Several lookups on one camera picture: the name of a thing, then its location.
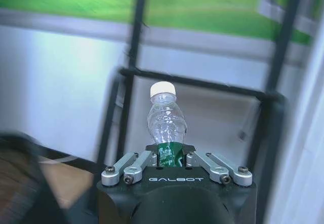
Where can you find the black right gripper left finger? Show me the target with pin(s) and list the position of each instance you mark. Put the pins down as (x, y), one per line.
(131, 168)

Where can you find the clear plastic bottle green label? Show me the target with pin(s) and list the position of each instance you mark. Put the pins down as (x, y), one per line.
(165, 123)

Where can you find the black metal frame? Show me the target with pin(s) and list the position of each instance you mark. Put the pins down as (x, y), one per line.
(192, 82)

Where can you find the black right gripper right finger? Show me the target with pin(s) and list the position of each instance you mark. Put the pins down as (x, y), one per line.
(222, 169)

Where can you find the dark trash bin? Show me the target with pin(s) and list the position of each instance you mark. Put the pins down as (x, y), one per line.
(25, 178)

